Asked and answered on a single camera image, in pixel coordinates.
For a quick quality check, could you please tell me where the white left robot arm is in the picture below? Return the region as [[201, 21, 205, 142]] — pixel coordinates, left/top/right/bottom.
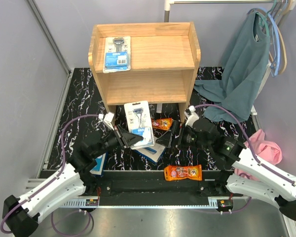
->
[[2, 125, 143, 237]]

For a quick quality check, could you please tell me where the small white bottle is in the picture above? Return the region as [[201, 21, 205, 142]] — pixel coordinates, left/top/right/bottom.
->
[[156, 103, 163, 114]]

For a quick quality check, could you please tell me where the green plastic hanger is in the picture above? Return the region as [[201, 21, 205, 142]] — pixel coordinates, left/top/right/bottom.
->
[[256, 0, 277, 37]]

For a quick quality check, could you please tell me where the blue plastic hanger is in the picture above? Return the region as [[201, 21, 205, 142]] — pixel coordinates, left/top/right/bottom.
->
[[248, 7, 283, 78]]

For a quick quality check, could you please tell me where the orange razor pack upper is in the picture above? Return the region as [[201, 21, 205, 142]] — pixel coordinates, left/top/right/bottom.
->
[[151, 118, 173, 131]]

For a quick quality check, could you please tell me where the beige wooden hanger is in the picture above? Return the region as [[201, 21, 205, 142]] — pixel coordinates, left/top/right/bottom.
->
[[268, 0, 296, 75]]

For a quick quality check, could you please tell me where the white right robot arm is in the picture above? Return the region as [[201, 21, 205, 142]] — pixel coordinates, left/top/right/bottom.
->
[[156, 118, 296, 221]]

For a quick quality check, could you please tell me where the Gillette razor blister pack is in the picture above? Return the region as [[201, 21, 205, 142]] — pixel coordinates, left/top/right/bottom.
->
[[103, 36, 131, 73]]

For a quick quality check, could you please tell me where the pink cloth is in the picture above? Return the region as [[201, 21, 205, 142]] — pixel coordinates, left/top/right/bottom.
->
[[236, 128, 283, 181]]

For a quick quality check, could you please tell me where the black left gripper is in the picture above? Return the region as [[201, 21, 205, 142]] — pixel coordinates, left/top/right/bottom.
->
[[92, 124, 144, 158]]

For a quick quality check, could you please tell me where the metal clothes rack bar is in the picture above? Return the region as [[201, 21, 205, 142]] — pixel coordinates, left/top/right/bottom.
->
[[164, 0, 279, 22]]

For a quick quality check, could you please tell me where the white Harry's razor box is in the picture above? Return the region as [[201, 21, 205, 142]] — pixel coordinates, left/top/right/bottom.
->
[[134, 143, 166, 163]]

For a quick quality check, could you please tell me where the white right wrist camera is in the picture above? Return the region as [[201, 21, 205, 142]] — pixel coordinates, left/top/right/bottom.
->
[[184, 106, 200, 127]]

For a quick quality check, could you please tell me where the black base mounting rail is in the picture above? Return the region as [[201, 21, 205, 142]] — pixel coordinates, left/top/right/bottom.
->
[[81, 170, 230, 208]]

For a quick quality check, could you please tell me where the wooden two-tier shelf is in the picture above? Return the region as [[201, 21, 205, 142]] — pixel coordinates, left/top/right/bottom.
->
[[88, 22, 201, 120]]

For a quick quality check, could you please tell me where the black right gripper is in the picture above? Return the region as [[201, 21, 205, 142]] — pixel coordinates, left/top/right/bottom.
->
[[155, 119, 211, 152]]

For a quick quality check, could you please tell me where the blue Harry's razor box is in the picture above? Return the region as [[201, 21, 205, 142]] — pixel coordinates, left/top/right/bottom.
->
[[90, 153, 108, 177]]

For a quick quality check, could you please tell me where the orange razor pack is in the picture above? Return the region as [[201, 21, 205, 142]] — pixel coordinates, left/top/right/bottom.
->
[[151, 118, 173, 131], [163, 165, 203, 181]]

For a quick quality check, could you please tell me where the aluminium corner frame profile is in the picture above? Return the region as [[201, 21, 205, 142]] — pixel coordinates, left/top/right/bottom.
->
[[27, 0, 72, 75]]

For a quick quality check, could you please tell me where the teal blue t-shirt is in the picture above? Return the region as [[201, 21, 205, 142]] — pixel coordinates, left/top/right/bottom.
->
[[194, 12, 270, 123]]

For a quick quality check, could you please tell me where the orange razor pack lower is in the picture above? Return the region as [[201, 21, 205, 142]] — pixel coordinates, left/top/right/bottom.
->
[[163, 165, 203, 181]]

